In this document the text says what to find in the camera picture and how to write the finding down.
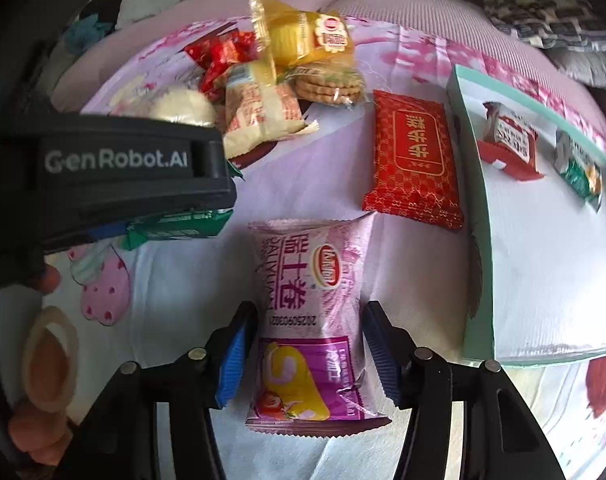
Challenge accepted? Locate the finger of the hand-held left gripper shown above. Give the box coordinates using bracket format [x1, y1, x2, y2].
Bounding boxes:
[87, 140, 237, 242]

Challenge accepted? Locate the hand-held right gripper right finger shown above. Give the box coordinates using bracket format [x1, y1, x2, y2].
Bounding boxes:
[361, 300, 554, 480]

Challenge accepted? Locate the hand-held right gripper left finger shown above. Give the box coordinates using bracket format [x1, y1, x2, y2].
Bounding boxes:
[65, 301, 259, 480]

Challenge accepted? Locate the small green snack packet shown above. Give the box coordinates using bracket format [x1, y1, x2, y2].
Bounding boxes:
[120, 160, 245, 252]

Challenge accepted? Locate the pink swiss roll packet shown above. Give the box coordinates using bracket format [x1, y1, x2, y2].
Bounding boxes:
[245, 212, 391, 436]

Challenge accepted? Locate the clear packet with white bun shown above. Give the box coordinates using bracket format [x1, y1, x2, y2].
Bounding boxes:
[108, 85, 219, 128]

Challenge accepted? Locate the green-rimmed white box lid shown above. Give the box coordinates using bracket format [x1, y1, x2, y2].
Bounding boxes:
[445, 65, 606, 368]

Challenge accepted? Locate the large red snack packet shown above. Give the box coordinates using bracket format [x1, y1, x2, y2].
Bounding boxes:
[361, 90, 465, 231]

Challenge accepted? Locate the orange white cracker packet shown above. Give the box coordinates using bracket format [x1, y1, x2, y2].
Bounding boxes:
[222, 62, 320, 160]

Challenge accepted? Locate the silver green snack packet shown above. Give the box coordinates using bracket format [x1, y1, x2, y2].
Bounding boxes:
[554, 130, 604, 212]

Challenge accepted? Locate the clear green-edged cookie packet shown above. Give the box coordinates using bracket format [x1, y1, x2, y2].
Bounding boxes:
[278, 57, 366, 108]

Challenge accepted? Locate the yellow biscuit packet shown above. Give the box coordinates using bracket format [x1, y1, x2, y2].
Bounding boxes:
[248, 0, 356, 68]

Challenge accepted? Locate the person's left hand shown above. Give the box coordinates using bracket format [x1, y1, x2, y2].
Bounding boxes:
[33, 264, 62, 295]

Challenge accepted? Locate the teal cloth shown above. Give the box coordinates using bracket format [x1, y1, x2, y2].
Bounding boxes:
[65, 12, 114, 56]

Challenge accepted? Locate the red candy packet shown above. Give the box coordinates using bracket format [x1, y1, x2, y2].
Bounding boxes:
[184, 30, 259, 103]

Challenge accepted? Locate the small red white snack packet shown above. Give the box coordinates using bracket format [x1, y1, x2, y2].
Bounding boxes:
[477, 101, 545, 182]

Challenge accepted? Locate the grey quilted pillow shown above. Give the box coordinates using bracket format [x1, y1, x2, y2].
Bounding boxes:
[548, 47, 606, 93]

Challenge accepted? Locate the black white patterned pillow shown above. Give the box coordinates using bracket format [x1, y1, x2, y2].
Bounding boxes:
[483, 0, 606, 53]

